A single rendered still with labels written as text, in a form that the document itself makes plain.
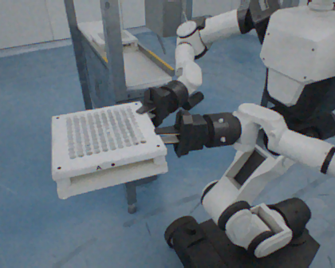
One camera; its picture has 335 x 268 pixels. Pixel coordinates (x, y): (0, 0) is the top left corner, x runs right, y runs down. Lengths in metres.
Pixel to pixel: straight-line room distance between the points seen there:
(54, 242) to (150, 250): 0.55
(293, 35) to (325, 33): 0.08
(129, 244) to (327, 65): 1.34
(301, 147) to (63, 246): 1.43
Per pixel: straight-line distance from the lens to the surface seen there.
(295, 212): 1.54
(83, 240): 1.81
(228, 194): 1.08
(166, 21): 1.38
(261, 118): 0.73
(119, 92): 1.33
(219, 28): 1.11
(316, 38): 0.86
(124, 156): 0.62
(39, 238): 1.90
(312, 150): 0.71
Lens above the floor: 1.43
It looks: 35 degrees down
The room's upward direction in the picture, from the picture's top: straight up
